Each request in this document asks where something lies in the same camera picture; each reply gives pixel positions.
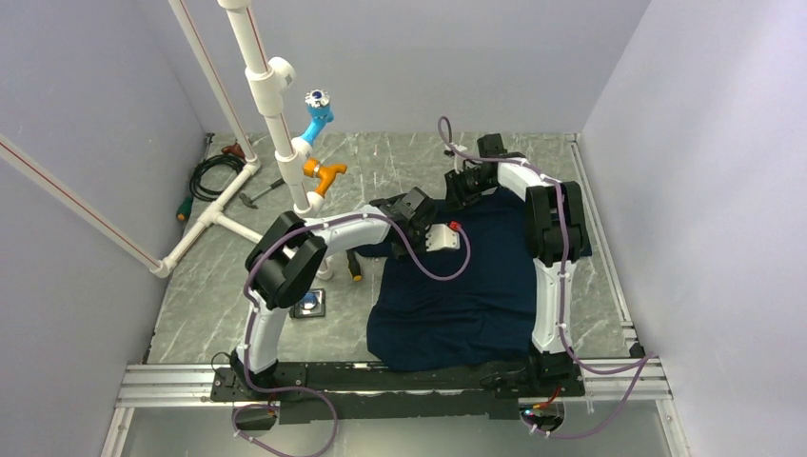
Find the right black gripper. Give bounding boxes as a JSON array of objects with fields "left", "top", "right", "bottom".
[{"left": 442, "top": 166, "right": 495, "bottom": 213}]

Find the navy blue t-shirt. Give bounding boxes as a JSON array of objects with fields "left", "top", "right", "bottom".
[{"left": 357, "top": 189, "right": 537, "bottom": 371}]

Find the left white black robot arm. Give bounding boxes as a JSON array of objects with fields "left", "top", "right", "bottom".
[{"left": 231, "top": 187, "right": 438, "bottom": 400}]

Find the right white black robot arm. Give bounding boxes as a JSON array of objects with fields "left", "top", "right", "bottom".
[{"left": 441, "top": 133, "right": 591, "bottom": 395}]

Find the yellow black screwdriver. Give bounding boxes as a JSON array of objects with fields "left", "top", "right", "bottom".
[{"left": 345, "top": 249, "right": 363, "bottom": 282}]

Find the orange faucet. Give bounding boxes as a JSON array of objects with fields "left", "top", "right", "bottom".
[{"left": 303, "top": 158, "right": 347, "bottom": 199}]

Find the blue faucet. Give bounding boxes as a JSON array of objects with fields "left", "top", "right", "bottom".
[{"left": 301, "top": 89, "right": 334, "bottom": 147}]

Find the small square black tray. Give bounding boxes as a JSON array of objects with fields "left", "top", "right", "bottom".
[{"left": 290, "top": 288, "right": 326, "bottom": 319}]

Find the small hammer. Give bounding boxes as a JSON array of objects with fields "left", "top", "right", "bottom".
[{"left": 238, "top": 178, "right": 285, "bottom": 209}]

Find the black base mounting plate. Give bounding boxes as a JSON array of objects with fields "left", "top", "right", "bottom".
[{"left": 209, "top": 361, "right": 585, "bottom": 425}]

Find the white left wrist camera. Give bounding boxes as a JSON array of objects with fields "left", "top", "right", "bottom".
[{"left": 424, "top": 223, "right": 462, "bottom": 252}]

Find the coiled black cable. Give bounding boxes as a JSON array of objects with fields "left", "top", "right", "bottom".
[{"left": 190, "top": 154, "right": 248, "bottom": 203}]

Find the brown handled tool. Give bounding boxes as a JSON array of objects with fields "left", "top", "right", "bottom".
[{"left": 221, "top": 142, "right": 246, "bottom": 161}]

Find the white PVC pipe frame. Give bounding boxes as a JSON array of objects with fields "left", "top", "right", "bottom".
[{"left": 0, "top": 0, "right": 334, "bottom": 283}]

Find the green handled screwdriver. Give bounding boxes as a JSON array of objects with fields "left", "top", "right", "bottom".
[{"left": 175, "top": 195, "right": 193, "bottom": 222}]

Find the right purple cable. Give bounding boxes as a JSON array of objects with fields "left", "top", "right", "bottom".
[{"left": 437, "top": 115, "right": 657, "bottom": 442}]

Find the aluminium rail frame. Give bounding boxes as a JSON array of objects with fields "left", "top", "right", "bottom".
[{"left": 114, "top": 358, "right": 691, "bottom": 456}]

